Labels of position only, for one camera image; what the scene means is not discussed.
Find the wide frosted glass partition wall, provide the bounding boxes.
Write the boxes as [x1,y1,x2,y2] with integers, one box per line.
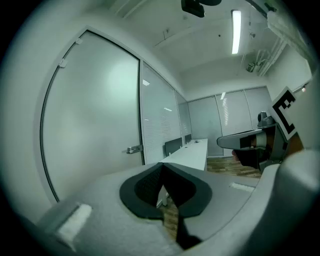
[186,85,274,158]

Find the person's right hand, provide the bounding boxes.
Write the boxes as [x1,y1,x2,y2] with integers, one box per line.
[231,148,262,171]

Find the long white desk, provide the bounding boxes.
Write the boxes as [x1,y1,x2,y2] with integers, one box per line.
[158,138,209,172]

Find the white ceiling pipes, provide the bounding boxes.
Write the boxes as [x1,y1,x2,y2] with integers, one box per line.
[239,37,287,77]

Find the grey gripper-mounted camera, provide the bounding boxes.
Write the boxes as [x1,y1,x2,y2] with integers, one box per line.
[257,110,274,128]

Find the narrow frosted glass partition panel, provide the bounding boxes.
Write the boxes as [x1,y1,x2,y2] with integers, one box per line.
[175,91,193,141]

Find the long ceiling light fixture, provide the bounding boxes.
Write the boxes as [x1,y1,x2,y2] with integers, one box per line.
[230,9,243,55]

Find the metal door lever handle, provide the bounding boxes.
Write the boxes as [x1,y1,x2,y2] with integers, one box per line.
[122,144,144,155]

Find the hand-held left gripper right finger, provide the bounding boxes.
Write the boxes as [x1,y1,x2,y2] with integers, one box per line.
[162,162,261,251]

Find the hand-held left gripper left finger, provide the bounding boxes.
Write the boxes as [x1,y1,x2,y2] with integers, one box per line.
[36,162,186,256]

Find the large dark desk divider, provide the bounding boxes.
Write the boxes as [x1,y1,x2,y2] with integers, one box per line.
[164,137,184,156]

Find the grey metal window frame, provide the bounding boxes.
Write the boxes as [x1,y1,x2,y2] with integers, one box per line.
[138,57,147,166]

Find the glass partition with blinds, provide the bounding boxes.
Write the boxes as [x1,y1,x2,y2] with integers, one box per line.
[141,61,183,164]

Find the black head-worn camera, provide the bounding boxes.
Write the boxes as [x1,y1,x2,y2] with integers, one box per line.
[180,0,223,19]

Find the frosted glass door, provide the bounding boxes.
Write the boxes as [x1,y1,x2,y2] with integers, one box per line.
[40,29,145,203]

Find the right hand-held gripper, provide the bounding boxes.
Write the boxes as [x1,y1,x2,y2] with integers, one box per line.
[216,85,305,174]

